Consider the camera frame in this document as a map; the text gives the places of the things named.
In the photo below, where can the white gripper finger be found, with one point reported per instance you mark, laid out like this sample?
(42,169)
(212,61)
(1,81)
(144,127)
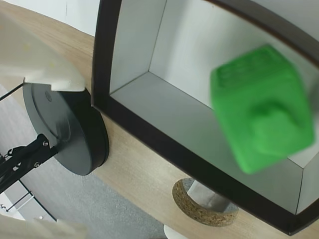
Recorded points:
(32,57)
(37,230)

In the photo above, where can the green cube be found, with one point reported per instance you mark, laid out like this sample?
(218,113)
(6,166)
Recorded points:
(261,112)

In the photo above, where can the dark brown cardboard box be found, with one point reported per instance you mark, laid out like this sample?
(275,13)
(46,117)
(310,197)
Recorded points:
(174,104)

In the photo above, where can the black round lamp base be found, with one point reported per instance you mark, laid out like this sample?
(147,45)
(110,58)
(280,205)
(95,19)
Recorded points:
(72,129)

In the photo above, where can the white round object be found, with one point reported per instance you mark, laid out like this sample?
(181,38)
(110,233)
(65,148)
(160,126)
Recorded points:
(174,232)

